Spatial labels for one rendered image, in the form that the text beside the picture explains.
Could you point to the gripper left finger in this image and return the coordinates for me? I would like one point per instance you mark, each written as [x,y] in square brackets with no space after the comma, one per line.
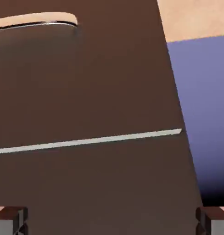
[11,220]

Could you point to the dark brown wooden cabinet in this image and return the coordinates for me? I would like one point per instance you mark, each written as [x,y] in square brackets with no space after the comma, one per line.
[90,141]

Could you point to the dark brown drawer front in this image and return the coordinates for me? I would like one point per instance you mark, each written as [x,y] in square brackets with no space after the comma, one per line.
[97,77]
[108,185]

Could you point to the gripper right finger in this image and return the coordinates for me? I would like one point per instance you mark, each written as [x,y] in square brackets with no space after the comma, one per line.
[213,221]

